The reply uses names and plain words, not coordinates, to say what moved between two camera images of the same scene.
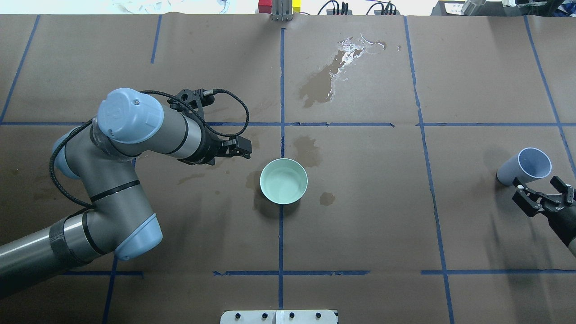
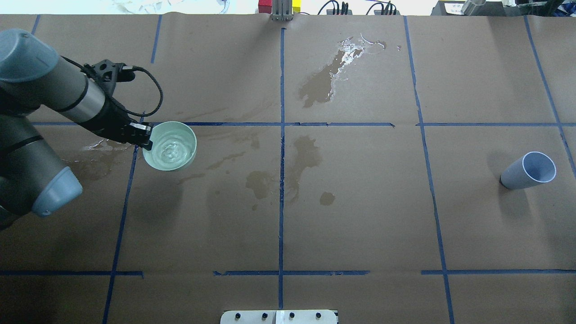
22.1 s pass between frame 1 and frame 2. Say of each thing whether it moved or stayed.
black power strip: stayed
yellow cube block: stayed
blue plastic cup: moved
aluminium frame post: stayed
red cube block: stayed
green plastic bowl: moved
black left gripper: moved
